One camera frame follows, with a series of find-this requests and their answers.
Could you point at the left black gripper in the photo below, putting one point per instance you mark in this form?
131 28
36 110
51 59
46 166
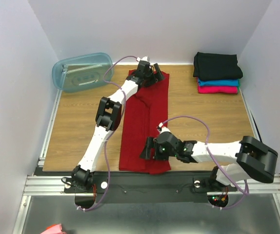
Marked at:
154 80

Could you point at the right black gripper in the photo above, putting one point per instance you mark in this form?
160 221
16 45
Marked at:
150 148

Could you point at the red t-shirt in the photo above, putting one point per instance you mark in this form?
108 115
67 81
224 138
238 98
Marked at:
144 111

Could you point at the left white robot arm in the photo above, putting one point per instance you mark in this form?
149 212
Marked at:
108 118

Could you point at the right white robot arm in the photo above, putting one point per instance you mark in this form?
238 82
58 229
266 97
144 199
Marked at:
247 158

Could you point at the folded pink t-shirt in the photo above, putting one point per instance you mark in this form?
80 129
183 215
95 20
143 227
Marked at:
218 89

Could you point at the folded black t-shirt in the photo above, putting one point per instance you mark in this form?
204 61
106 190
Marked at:
210 67

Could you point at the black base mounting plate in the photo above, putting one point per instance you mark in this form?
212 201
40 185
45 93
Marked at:
128 187

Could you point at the folded blue t-shirt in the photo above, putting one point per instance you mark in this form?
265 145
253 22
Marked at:
224 82

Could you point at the blue translucent plastic bin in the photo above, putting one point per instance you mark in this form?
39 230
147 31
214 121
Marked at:
82 72

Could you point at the pink object at bottom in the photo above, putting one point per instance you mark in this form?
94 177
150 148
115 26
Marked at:
54 229

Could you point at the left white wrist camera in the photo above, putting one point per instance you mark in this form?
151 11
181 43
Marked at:
145 58

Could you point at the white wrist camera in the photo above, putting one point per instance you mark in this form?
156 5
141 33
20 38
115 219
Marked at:
145 58
161 128

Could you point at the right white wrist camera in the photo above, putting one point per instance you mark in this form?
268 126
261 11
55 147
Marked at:
161 128

